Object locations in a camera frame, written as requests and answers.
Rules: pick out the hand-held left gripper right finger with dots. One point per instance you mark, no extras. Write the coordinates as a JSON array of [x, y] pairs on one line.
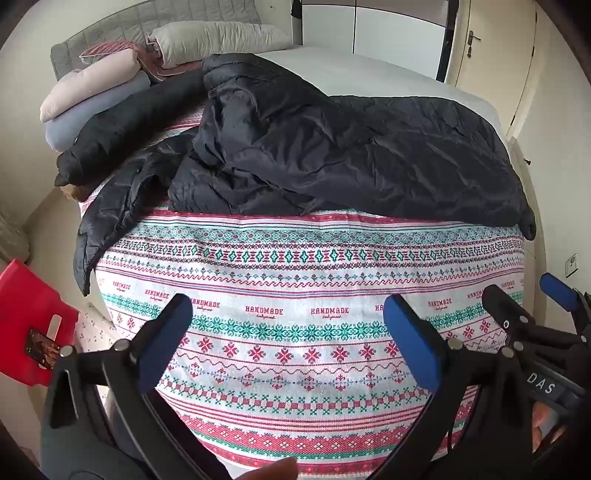
[[411, 339]]

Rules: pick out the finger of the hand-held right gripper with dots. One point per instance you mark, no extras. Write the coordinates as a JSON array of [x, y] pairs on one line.
[[503, 307], [558, 288]]

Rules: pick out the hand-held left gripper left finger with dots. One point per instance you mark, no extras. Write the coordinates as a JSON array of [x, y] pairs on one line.
[[171, 330]]

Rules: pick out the black puffer jacket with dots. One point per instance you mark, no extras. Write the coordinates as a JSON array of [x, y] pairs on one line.
[[323, 152]]

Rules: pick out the person's right hand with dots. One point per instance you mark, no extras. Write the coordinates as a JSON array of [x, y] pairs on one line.
[[549, 422]]

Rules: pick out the person's left hand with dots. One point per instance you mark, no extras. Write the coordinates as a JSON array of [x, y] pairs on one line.
[[270, 468]]

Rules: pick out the white floral bed skirt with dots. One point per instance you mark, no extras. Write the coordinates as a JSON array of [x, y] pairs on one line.
[[92, 330]]

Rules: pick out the red green patterned blanket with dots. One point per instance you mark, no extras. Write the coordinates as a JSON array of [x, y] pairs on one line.
[[277, 277]]

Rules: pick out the small dark printed card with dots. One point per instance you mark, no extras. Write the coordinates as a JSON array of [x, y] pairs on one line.
[[44, 348]]

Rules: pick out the red plastic stool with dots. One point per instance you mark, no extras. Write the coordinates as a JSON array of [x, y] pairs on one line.
[[23, 314]]

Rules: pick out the black quilted pillow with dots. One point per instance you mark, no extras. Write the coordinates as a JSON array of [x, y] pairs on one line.
[[129, 124]]

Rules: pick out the blue-grey pillow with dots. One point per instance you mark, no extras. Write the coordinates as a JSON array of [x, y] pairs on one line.
[[69, 131]]

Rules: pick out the cream rolled pillow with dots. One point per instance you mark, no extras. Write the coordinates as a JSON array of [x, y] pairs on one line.
[[87, 83]]

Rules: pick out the pink folded blanket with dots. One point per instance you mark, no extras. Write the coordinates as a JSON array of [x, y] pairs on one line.
[[154, 67]]

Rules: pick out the bed with white sheet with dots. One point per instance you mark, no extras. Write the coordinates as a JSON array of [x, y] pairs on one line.
[[369, 78]]

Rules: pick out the pink striped pillow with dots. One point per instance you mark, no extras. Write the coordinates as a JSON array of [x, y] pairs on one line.
[[104, 50]]

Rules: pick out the beige pillow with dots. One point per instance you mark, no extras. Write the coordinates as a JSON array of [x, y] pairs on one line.
[[217, 41]]

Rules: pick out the grey padded headboard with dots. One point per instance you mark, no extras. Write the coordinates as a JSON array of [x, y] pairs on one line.
[[115, 27]]

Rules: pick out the wall socket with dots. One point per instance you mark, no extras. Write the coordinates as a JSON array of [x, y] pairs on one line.
[[572, 265]]

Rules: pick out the white wardrobe with black frame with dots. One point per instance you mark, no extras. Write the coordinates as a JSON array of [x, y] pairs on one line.
[[392, 32]]

